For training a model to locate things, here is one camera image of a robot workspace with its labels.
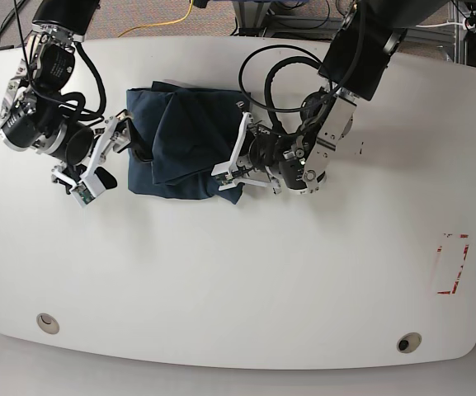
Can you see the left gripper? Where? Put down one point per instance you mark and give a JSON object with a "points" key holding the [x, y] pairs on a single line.
{"points": [[249, 153]]}

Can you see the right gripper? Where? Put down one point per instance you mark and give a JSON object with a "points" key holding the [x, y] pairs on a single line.
{"points": [[120, 133]]}

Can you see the dark blue t-shirt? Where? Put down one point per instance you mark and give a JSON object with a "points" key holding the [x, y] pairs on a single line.
{"points": [[189, 131]]}

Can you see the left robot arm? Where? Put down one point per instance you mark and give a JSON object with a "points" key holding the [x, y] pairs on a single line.
{"points": [[297, 147]]}

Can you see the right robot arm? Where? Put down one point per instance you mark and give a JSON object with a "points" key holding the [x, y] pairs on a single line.
{"points": [[36, 114]]}

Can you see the red tape rectangle marking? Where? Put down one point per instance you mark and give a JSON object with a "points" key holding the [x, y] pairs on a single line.
{"points": [[451, 256]]}

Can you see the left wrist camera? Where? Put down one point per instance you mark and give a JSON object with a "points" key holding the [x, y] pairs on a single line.
{"points": [[227, 175]]}

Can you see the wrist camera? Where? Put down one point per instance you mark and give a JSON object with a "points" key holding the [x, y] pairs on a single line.
{"points": [[85, 193], [227, 175]]}

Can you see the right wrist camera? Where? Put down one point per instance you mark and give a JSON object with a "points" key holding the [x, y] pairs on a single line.
{"points": [[85, 193]]}

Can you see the left table cable grommet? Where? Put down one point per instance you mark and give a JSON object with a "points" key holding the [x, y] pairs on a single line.
{"points": [[47, 323]]}

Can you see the table cable grommet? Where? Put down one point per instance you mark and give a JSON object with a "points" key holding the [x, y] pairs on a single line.
{"points": [[409, 342], [47, 323]]}

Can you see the right table cable grommet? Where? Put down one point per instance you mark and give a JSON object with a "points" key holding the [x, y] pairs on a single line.
{"points": [[409, 342]]}

